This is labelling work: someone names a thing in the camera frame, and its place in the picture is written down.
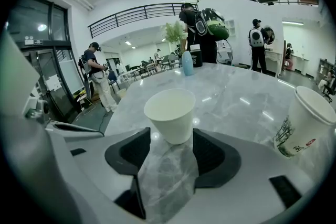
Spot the black framed glass door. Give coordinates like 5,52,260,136
6,0,82,124

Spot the yellow folding stand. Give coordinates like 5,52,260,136
76,90,91,103

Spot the white paper cup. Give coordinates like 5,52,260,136
143,88,196,145

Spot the round vanity mirror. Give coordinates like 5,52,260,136
263,25,276,44

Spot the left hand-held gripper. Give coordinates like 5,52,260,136
0,28,106,139

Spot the light blue vase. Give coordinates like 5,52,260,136
181,50,195,77

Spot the white dome backpack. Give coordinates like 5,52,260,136
249,28,265,48

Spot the white console table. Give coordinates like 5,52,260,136
264,49,284,78

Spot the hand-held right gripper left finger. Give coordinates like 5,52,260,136
64,127,152,220

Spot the black office chair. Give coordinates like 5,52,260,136
321,83,336,103

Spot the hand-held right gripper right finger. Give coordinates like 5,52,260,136
192,127,315,210

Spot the white bookshelf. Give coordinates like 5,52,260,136
224,18,238,35

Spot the black canister white lid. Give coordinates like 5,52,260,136
189,44,203,68

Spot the long black backpack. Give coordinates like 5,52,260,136
78,51,95,100

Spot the white board panel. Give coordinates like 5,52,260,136
58,58,85,94

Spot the black green dome backpack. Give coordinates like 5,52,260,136
194,7,230,41

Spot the dark blue chair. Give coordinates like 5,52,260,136
107,72,119,91

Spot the white flower bouquet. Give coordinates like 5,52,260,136
160,20,189,57

